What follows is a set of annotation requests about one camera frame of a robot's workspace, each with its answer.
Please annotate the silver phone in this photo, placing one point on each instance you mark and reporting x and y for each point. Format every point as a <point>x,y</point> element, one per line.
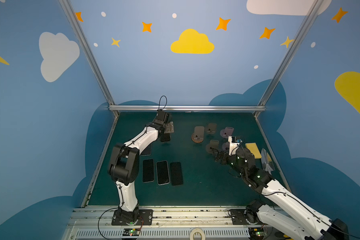
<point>163,175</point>

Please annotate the yellow sponge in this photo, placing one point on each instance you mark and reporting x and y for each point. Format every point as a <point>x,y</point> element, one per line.
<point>253,148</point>

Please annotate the blue-edged phone back row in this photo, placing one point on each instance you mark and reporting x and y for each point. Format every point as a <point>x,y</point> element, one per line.
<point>148,171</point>

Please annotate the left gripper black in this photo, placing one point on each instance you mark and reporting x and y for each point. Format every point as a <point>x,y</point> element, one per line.
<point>165,130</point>

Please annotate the left controller board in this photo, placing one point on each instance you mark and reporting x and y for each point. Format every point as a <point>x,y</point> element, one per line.
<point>131,232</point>

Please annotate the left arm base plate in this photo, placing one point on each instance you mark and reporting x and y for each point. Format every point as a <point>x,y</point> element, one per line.
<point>144,217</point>

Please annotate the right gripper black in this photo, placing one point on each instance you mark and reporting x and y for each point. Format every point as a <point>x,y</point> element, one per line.
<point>224,155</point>

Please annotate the light blue phone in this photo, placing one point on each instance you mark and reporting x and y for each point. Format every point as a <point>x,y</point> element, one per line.
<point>147,151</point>

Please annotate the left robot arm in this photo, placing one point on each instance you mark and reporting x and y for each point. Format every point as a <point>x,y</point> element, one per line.
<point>124,164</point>

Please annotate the left aluminium frame post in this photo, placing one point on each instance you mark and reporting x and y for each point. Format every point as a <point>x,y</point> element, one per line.
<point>75,24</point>

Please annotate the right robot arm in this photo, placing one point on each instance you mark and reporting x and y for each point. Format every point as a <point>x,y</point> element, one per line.
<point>300,222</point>

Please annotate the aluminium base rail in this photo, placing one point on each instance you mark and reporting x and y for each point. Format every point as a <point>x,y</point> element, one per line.
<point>168,223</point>

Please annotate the horizontal aluminium frame bar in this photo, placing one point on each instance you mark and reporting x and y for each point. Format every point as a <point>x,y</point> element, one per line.
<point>146,108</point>

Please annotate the controller board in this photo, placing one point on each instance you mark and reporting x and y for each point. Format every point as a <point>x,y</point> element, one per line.
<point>131,232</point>
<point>256,234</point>

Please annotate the white tape roll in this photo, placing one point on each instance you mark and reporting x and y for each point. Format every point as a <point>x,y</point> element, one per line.
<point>197,232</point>

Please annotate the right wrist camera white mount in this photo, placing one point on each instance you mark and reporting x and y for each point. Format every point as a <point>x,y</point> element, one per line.
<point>234,144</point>

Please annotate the right controller board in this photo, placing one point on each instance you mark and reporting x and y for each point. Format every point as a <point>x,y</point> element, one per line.
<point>256,234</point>

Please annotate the wooden round phone stand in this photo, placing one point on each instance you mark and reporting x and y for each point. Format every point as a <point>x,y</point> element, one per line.
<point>198,134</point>

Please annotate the right aluminium frame post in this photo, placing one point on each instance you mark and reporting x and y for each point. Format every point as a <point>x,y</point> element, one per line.
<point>292,50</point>

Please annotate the aluminium frame post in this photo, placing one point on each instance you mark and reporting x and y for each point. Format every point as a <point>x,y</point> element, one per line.
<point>75,24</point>
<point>292,50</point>

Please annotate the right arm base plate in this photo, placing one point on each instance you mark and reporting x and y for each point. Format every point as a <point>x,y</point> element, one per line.
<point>245,217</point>

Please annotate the black phone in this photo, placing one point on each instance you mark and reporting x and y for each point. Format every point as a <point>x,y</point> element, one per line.
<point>165,138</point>
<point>176,173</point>

